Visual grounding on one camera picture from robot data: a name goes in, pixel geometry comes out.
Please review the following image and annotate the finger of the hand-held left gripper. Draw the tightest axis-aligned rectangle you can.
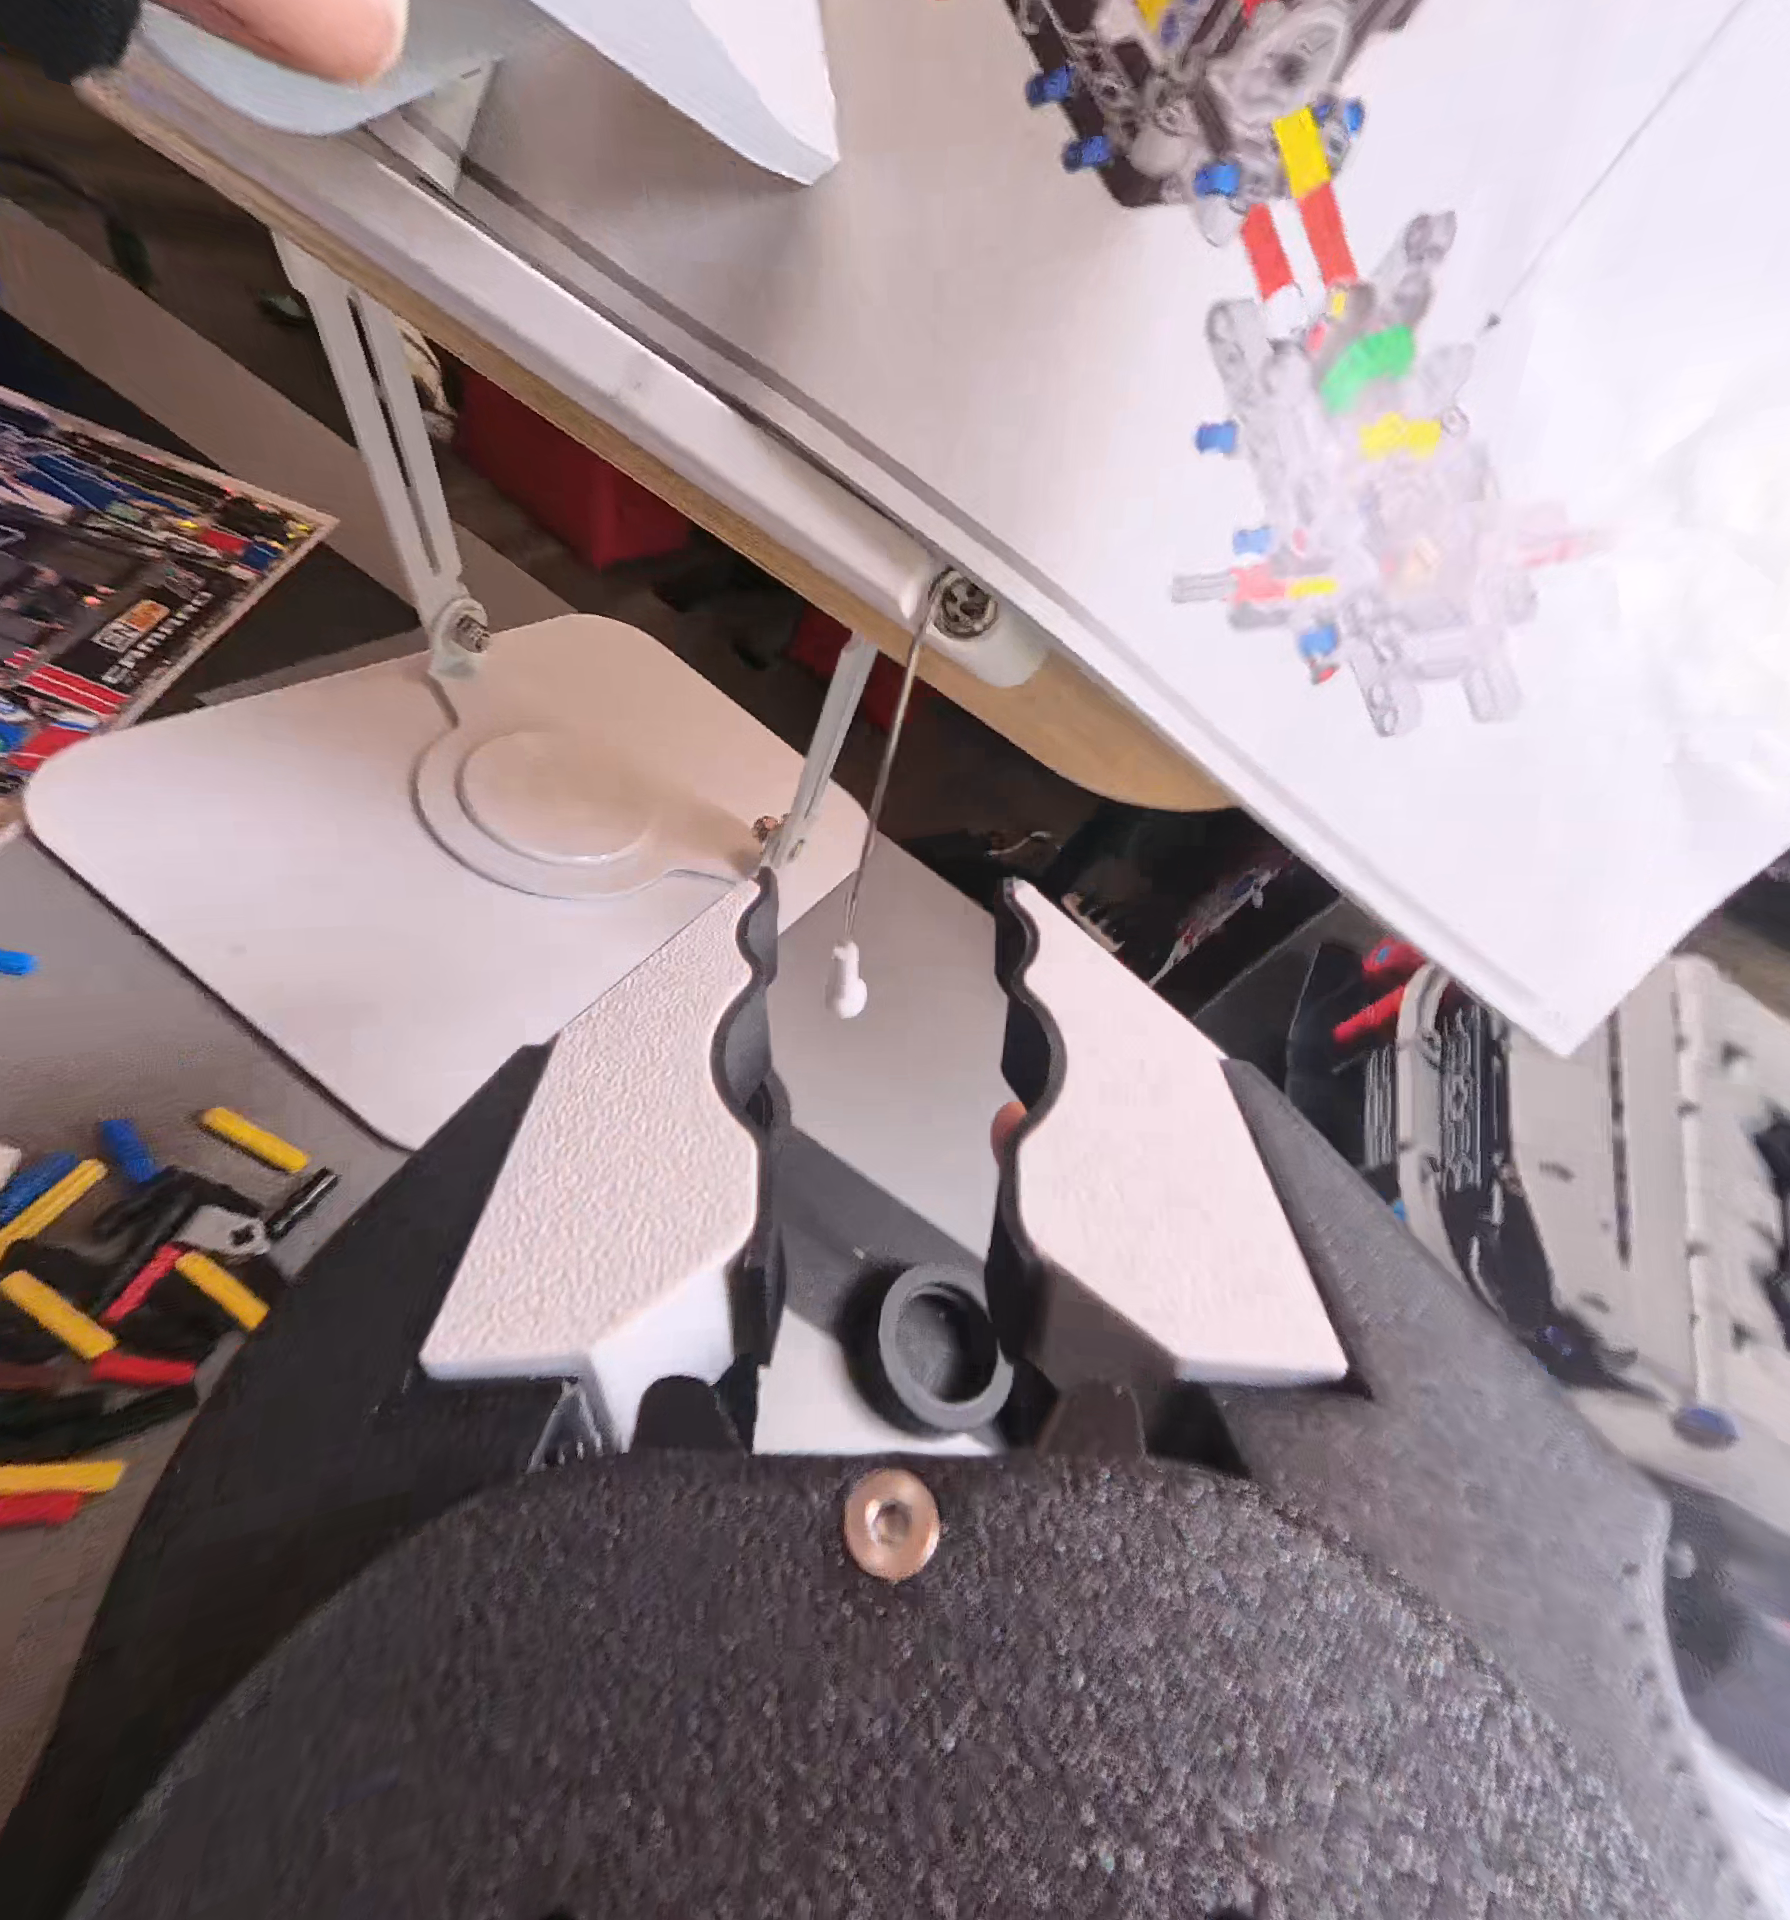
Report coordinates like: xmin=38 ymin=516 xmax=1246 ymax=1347
xmin=134 ymin=26 xmax=520 ymax=141
xmin=527 ymin=0 xmax=842 ymax=189

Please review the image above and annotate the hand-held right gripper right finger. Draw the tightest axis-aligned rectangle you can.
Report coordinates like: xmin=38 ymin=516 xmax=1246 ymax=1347
xmin=990 ymin=878 xmax=1350 ymax=1450

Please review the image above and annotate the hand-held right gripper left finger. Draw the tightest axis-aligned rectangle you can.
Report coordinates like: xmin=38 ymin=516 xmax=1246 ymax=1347
xmin=419 ymin=871 xmax=795 ymax=1466

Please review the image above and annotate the white book stand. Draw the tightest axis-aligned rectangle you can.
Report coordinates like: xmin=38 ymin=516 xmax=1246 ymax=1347
xmin=24 ymin=45 xmax=1241 ymax=1157

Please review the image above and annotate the lego instruction booklet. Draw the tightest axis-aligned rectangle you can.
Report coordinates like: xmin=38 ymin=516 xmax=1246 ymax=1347
xmin=465 ymin=0 xmax=1790 ymax=1057

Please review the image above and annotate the black rubber lego tire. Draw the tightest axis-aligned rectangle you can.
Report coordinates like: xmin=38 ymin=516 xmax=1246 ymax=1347
xmin=876 ymin=1263 xmax=1016 ymax=1433

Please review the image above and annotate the pile of small lego pins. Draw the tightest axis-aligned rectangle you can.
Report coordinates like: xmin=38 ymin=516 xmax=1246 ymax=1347
xmin=0 ymin=1107 xmax=343 ymax=1535

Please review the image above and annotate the black lego set box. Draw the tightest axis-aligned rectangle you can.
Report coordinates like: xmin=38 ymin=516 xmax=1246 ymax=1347
xmin=1051 ymin=816 xmax=1790 ymax=1920

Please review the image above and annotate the person's left hand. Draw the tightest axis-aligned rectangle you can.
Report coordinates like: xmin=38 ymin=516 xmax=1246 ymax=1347
xmin=157 ymin=0 xmax=413 ymax=87

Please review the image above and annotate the red storage box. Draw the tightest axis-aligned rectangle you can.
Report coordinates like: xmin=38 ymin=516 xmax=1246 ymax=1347
xmin=451 ymin=368 xmax=694 ymax=572

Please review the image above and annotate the colourful sticker sheet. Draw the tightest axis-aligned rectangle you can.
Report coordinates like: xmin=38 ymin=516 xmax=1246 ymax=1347
xmin=0 ymin=361 xmax=337 ymax=864

